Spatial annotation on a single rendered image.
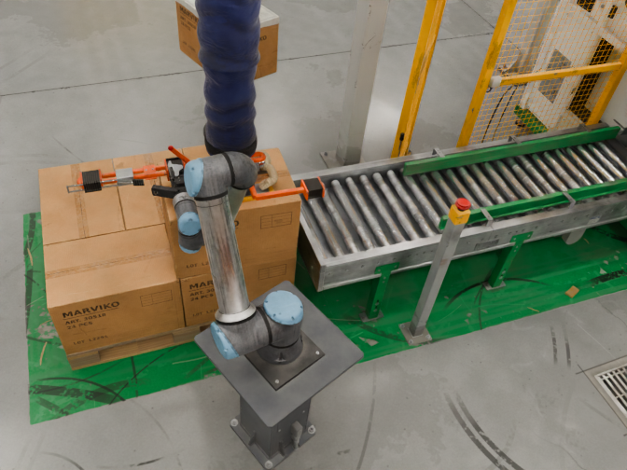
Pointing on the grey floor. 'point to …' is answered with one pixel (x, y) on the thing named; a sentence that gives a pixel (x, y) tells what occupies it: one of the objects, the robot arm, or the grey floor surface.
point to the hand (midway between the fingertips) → (169, 169)
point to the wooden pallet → (135, 346)
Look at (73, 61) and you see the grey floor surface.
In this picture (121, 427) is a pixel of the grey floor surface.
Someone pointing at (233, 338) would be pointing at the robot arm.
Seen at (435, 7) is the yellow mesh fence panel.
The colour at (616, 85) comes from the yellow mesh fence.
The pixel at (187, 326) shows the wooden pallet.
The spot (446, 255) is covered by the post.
